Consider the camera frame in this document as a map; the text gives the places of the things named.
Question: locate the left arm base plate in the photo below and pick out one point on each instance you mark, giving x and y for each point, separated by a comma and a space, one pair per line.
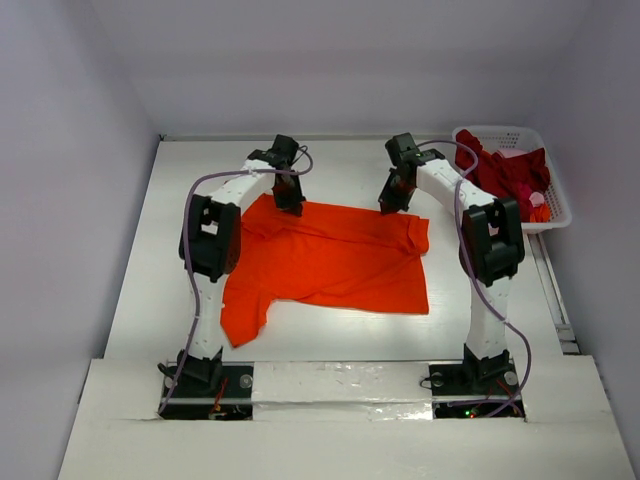
229, 400

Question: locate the pink garment in basket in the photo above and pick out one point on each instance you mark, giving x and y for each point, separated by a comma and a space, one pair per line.
526, 177

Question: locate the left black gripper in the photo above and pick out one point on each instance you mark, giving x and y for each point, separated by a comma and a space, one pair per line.
292, 205

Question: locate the dark red t shirt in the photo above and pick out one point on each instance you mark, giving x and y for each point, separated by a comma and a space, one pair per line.
486, 174

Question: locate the orange t shirt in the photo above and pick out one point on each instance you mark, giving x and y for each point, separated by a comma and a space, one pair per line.
330, 256

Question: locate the white plastic basket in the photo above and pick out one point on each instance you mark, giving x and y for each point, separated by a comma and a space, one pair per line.
496, 137

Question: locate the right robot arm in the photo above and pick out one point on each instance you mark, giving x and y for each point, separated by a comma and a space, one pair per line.
491, 248

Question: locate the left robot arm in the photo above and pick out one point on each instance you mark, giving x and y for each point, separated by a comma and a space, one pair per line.
210, 247

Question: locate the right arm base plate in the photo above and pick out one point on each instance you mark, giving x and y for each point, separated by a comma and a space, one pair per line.
456, 395

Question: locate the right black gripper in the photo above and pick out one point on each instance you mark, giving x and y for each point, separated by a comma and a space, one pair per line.
395, 193

